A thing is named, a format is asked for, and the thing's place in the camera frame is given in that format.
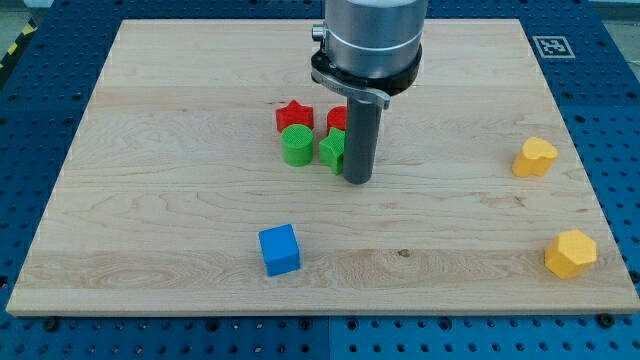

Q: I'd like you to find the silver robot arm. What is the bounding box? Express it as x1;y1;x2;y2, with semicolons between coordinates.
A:
311;0;428;109

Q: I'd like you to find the blue cube block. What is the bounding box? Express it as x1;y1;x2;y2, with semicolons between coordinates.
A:
258;224;301;276

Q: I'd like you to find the yellow heart block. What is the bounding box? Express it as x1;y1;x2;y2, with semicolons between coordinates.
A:
511;137;559;178

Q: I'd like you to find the green star block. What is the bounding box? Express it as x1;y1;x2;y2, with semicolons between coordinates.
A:
319;128;345;175

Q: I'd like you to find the green cylinder block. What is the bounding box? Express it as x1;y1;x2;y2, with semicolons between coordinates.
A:
281;124;314;167

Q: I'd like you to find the red cylinder block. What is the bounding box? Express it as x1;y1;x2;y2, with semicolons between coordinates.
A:
326;106;347;132

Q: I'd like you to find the red star block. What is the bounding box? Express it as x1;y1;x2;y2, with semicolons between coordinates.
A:
275;100;314;133

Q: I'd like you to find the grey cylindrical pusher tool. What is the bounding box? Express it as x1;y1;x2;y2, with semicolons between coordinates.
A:
343;98;382;184

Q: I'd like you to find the wooden board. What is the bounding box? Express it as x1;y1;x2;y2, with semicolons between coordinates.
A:
6;19;639;317

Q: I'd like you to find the yellow hexagon block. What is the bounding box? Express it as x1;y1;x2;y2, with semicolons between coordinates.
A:
544;229;598;280

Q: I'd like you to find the white fiducial marker tag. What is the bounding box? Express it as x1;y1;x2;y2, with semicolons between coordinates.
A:
533;35;575;59

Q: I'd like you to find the black yellow hazard tape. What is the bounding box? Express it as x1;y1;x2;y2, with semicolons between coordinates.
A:
1;18;38;75

